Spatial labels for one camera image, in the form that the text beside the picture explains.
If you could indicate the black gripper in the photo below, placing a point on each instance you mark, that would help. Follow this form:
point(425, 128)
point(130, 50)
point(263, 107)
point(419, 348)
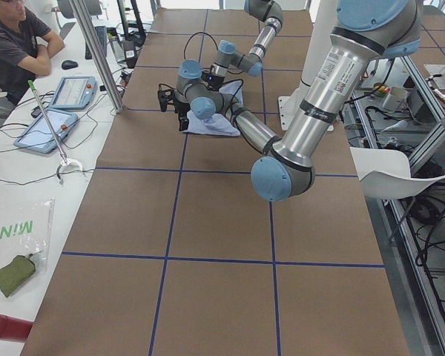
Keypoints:
point(180, 107)
point(215, 84)

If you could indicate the light blue striped shirt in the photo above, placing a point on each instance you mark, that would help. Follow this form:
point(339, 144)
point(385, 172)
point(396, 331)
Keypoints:
point(217, 125)

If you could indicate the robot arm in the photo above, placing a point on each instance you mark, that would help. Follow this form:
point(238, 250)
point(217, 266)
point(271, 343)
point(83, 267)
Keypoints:
point(364, 31)
point(271, 15)

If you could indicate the upper teach pendant tablet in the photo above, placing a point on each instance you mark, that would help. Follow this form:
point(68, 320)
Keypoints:
point(74, 93)

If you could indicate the teach pendant tablet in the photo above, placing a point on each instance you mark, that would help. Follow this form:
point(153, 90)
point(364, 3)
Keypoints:
point(38, 137)
point(74, 93)

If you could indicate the black computer mouse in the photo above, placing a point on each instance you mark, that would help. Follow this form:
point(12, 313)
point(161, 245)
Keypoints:
point(69, 64)

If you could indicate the lower teach pendant tablet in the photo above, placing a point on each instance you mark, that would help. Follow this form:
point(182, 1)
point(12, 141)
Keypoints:
point(38, 137)

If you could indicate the seated person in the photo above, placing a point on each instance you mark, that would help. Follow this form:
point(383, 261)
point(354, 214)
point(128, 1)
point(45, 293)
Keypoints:
point(27, 45)

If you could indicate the clear plastic bag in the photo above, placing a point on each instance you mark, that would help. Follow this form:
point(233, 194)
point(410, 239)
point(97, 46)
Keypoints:
point(25, 230)

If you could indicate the green fabric pouch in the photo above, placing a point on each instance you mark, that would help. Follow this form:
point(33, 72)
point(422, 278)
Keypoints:
point(16, 273)

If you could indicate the red cylinder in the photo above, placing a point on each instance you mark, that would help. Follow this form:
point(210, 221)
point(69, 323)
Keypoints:
point(13, 329)

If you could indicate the green handled reacher stick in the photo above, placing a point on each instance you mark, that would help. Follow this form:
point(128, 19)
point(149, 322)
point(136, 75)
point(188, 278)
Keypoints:
point(66, 161)

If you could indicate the aluminium frame post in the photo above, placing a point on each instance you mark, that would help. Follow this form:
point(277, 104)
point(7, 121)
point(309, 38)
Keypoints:
point(83, 18)

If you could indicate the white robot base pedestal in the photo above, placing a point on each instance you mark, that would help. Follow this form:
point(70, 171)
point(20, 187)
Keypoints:
point(319, 46)

